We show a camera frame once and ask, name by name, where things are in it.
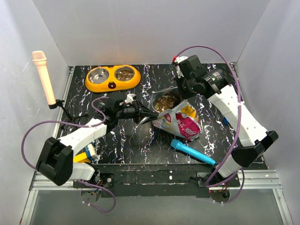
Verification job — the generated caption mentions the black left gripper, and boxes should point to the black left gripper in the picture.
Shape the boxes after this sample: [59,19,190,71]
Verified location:
[116,99,158,124]

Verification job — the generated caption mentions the pet food bag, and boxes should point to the pet food bag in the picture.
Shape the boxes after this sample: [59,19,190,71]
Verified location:
[149,87,201,141]

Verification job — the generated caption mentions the metal food scoop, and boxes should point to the metal food scoop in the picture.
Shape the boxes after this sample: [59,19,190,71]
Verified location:
[138,116,158,125]

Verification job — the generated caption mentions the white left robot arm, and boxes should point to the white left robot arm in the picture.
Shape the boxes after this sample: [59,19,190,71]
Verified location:
[36,98,158,188]

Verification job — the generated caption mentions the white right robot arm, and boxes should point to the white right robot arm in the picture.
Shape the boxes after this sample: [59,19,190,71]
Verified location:
[173,55,279,186]

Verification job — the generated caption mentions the orange double pet bowl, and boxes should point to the orange double pet bowl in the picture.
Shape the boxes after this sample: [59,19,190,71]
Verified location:
[85,65,141,93]

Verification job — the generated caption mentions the blue toy microphone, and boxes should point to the blue toy microphone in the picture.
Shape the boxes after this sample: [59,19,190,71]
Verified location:
[171,139,216,165]

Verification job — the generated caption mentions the blue white toy block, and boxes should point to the blue white toy block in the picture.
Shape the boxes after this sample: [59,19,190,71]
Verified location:
[223,118,229,125]

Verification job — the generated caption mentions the blue white toy brick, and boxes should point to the blue white toy brick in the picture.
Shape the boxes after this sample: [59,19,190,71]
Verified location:
[85,143,97,162]

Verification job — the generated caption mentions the yellow toy brick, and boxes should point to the yellow toy brick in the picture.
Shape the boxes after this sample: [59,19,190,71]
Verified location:
[73,152,90,163]

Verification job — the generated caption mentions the black microphone stand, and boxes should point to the black microphone stand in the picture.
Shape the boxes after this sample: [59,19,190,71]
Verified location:
[48,99,81,124]

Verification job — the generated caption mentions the pink toy microphone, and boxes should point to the pink toy microphone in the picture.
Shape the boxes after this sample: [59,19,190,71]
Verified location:
[32,51,56,109]

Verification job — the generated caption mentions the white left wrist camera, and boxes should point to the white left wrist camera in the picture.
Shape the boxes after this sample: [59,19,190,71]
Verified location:
[125,93,136,104]

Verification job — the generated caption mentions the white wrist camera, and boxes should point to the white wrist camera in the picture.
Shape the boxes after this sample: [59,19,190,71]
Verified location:
[172,55,188,78]
[125,93,136,104]

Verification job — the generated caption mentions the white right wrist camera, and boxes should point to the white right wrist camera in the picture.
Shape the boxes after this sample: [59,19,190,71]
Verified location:
[172,55,188,78]

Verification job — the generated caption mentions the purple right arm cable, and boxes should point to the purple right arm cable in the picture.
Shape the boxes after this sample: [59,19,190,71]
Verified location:
[172,45,246,204]

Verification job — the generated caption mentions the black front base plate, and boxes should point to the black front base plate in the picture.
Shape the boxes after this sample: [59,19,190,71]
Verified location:
[72,162,237,198]

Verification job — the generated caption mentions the aluminium front rail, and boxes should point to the aluminium front rail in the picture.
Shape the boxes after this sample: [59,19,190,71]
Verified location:
[19,171,83,225]

